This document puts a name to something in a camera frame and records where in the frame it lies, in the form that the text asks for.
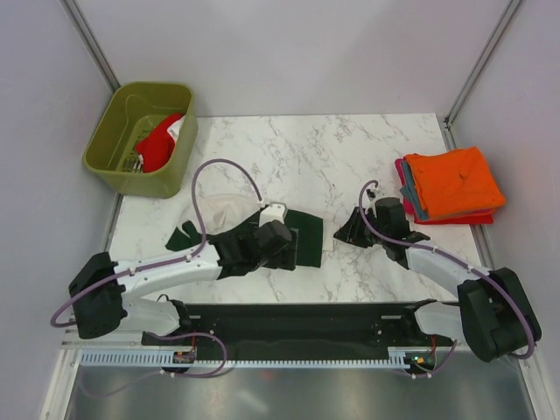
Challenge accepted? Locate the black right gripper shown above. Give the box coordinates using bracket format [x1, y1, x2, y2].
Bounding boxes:
[332, 206, 389, 249]

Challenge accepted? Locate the cream green Charlie Brown shirt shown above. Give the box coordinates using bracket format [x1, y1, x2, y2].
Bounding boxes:
[164, 192, 338, 269]

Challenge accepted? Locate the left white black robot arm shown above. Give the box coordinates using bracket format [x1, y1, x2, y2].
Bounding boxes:
[68, 220, 298, 344]

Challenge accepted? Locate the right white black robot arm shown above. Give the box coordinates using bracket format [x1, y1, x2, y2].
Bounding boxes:
[333, 198, 542, 362]

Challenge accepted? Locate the teal folded shirt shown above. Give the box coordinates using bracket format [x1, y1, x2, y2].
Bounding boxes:
[401, 159, 429, 221]

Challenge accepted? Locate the pink folded shirt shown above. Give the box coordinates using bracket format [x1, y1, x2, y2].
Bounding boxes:
[395, 157, 415, 217]

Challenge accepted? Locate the orange folded shirt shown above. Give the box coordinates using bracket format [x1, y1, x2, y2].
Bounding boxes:
[404, 147, 507, 220]

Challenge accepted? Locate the red folded shirt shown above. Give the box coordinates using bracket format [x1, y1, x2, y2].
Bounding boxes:
[413, 213, 494, 225]

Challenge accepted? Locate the red shirt in bin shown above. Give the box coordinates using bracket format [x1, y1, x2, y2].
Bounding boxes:
[136, 113, 185, 173]

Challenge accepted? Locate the olive green plastic bin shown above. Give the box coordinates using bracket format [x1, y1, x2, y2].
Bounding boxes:
[82, 81, 198, 199]

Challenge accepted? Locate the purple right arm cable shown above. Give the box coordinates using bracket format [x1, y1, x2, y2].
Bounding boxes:
[358, 179, 540, 361]

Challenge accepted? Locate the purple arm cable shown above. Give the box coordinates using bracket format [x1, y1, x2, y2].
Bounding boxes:
[358, 179, 540, 361]
[49, 158, 265, 328]

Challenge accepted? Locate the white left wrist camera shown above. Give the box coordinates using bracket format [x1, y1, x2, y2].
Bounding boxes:
[259, 202, 288, 227]

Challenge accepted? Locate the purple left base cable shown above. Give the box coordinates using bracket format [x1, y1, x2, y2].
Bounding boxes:
[78, 331, 228, 399]

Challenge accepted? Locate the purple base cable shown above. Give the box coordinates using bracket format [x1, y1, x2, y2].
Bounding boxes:
[401, 339, 459, 380]
[78, 331, 228, 399]

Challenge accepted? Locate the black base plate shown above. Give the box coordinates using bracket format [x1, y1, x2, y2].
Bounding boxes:
[141, 303, 452, 359]

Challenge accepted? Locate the right aluminium frame post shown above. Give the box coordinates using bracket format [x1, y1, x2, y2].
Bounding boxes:
[443, 0, 524, 128]

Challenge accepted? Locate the aluminium frame post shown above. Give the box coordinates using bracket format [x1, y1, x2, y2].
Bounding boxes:
[443, 0, 524, 128]
[59, 0, 121, 92]

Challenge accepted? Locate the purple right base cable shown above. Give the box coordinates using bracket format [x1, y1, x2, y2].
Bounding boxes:
[401, 339, 459, 380]

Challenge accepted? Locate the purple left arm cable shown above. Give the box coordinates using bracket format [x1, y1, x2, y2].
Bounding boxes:
[49, 158, 265, 328]

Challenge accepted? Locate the white slotted cable duct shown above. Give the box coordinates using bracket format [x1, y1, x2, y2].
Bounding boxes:
[79, 348, 431, 369]

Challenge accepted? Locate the left aluminium frame post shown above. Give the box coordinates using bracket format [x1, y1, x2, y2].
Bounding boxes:
[59, 0, 121, 92]

